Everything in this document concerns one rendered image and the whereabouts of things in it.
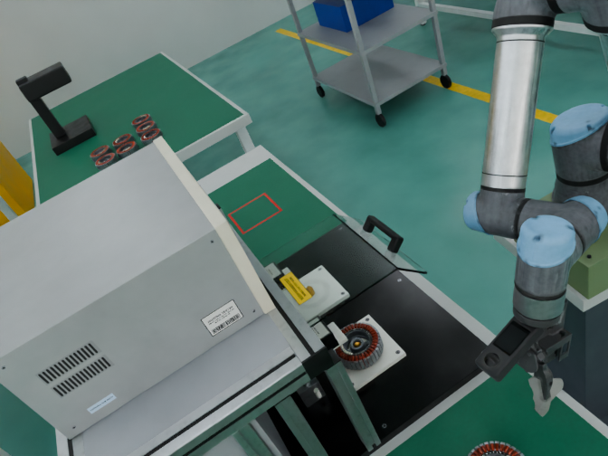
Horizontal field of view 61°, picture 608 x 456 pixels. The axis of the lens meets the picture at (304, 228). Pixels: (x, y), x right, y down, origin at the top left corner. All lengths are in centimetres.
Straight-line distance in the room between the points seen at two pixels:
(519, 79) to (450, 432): 67
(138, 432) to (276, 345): 25
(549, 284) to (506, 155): 23
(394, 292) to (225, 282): 59
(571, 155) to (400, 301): 50
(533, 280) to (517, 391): 36
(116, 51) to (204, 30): 100
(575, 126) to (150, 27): 542
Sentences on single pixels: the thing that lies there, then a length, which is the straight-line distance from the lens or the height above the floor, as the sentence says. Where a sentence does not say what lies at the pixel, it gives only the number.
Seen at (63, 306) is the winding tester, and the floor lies 132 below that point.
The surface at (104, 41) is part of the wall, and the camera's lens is 616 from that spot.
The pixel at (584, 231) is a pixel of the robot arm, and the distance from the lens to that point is 89.
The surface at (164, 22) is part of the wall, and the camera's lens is 625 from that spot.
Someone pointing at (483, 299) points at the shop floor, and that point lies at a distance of 228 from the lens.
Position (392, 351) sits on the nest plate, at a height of 78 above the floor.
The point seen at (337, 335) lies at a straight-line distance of 113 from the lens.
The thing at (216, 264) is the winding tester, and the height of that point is 126.
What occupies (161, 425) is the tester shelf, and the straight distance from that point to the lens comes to 87.
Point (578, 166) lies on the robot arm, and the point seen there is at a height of 99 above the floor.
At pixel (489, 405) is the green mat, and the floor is 75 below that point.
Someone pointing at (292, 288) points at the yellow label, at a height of 107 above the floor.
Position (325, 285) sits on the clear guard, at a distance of 97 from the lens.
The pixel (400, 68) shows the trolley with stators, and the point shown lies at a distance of 386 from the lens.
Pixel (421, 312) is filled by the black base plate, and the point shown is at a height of 77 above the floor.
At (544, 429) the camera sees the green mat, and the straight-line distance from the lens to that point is 111.
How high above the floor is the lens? 173
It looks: 36 degrees down
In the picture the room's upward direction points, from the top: 24 degrees counter-clockwise
